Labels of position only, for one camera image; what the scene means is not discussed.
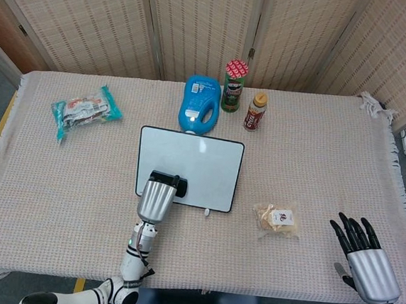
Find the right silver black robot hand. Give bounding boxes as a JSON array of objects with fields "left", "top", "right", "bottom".
[{"left": 322, "top": 211, "right": 406, "bottom": 304}]

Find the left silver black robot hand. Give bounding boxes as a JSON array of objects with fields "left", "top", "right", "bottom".
[{"left": 135, "top": 169, "right": 181, "bottom": 226}]

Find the black whiteboard eraser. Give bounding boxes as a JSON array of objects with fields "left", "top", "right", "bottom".
[{"left": 148, "top": 169, "right": 190, "bottom": 199}]

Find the small black-framed whiteboard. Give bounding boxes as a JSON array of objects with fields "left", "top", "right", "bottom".
[{"left": 134, "top": 125, "right": 247, "bottom": 215}]

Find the blue detergent jug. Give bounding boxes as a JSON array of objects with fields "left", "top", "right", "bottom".
[{"left": 176, "top": 73, "right": 225, "bottom": 137}]

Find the clear cracker snack bag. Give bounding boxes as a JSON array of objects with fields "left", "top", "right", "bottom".
[{"left": 250, "top": 198, "right": 303, "bottom": 242}]

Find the beige woven tablecloth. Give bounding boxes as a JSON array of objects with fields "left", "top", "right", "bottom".
[{"left": 0, "top": 59, "right": 406, "bottom": 304}]

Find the teal snack multipack bag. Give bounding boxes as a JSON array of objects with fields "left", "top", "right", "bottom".
[{"left": 48, "top": 81, "right": 127, "bottom": 148}]

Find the brown drink bottle yellow cap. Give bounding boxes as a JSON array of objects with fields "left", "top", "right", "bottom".
[{"left": 242, "top": 91, "right": 270, "bottom": 134}]

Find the green chips can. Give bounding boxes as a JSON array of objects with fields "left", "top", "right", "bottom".
[{"left": 220, "top": 58, "right": 251, "bottom": 115}]

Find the bamboo folding screen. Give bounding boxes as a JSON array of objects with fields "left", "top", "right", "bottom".
[{"left": 0, "top": 0, "right": 406, "bottom": 133}]

